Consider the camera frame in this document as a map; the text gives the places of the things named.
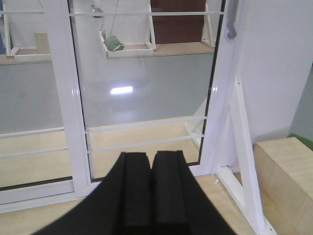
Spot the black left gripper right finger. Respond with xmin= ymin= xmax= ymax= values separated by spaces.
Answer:
xmin=152 ymin=151 xmax=235 ymax=235

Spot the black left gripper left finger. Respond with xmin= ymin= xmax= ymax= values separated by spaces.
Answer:
xmin=35 ymin=152 xmax=152 ymax=235

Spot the white framed sliding glass door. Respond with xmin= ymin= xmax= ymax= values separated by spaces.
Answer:
xmin=42 ymin=0 xmax=235 ymax=198

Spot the grey metal door handle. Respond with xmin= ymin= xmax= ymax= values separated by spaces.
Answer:
xmin=226 ymin=0 xmax=239 ymax=40

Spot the white fixed glass door panel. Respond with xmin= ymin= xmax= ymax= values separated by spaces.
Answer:
xmin=0 ymin=0 xmax=76 ymax=206

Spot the brown wooden door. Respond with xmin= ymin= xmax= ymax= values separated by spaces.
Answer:
xmin=150 ymin=0 xmax=206 ymax=44

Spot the white diagonal support brace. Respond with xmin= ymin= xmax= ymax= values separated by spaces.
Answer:
xmin=217 ymin=76 xmax=277 ymax=235

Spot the light wooden box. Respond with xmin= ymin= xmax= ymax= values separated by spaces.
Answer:
xmin=254 ymin=137 xmax=313 ymax=235

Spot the green cushion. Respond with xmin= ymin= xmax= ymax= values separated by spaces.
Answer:
xmin=104 ymin=36 xmax=125 ymax=51

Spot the white wooden floor frame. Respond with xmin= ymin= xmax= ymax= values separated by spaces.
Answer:
xmin=99 ymin=0 xmax=157 ymax=58

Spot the white door frame post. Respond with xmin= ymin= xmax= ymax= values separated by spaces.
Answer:
xmin=212 ymin=0 xmax=240 ymax=174

